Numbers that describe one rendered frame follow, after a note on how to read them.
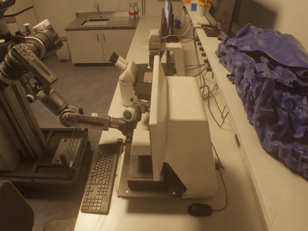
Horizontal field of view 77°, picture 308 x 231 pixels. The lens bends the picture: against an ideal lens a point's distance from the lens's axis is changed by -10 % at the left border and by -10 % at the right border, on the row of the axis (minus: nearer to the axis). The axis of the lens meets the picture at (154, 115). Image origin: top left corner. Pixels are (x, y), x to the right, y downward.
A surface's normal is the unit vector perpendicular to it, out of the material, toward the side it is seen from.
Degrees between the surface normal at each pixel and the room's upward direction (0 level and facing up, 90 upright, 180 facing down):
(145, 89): 0
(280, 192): 0
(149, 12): 90
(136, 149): 79
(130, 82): 90
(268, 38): 19
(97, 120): 62
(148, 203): 0
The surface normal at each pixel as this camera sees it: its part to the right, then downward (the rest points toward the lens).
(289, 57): -0.76, -0.47
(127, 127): 0.11, 0.44
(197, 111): 0.00, -0.77
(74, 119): 0.27, 0.18
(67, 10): -0.04, 0.64
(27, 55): 0.74, -0.52
